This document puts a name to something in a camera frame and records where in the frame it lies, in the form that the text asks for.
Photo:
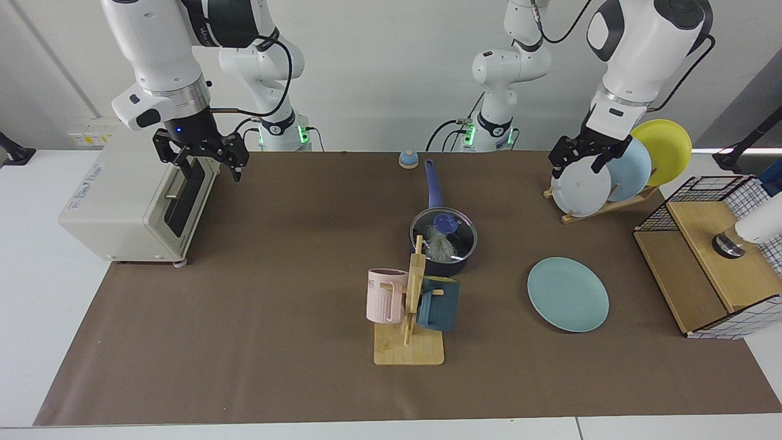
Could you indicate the glass lid with blue knob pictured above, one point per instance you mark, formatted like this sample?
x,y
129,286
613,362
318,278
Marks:
x,y
445,221

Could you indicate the white vermicelli bundle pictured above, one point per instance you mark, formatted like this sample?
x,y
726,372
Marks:
x,y
440,247

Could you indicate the white plate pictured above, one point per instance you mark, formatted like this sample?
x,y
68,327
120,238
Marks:
x,y
580,192

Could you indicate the light blue plate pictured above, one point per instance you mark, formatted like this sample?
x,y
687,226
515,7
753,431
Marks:
x,y
632,171

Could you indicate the wooden plate rack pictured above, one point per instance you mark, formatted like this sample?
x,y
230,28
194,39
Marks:
x,y
602,209

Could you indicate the yellow plate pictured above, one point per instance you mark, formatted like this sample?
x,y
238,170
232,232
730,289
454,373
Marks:
x,y
666,146

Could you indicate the pale green plate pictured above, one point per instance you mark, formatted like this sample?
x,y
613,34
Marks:
x,y
568,294

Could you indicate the pale toaster oven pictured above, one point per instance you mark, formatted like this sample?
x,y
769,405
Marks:
x,y
110,201

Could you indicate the dark blue saucepan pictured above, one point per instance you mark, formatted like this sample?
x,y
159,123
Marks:
x,y
434,183

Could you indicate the brown table cloth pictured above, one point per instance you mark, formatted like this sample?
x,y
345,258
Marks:
x,y
275,305

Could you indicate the small blue round thing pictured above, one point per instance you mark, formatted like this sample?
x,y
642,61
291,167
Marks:
x,y
409,160

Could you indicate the black clamp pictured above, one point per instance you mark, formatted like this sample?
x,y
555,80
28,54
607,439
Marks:
x,y
18,154

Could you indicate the white cylinder with dark base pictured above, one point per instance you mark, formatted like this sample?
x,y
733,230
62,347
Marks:
x,y
760,223

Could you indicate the blue object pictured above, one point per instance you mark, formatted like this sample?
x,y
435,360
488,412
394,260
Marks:
x,y
773,180

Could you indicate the dark teal mug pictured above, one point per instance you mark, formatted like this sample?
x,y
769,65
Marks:
x,y
440,308

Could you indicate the pink ribbed mug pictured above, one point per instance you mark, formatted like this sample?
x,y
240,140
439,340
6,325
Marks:
x,y
385,299

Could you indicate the wooden cup stand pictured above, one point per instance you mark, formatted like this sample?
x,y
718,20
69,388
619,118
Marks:
x,y
409,348

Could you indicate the wall socket strip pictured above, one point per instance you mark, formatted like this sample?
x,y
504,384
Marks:
x,y
91,137

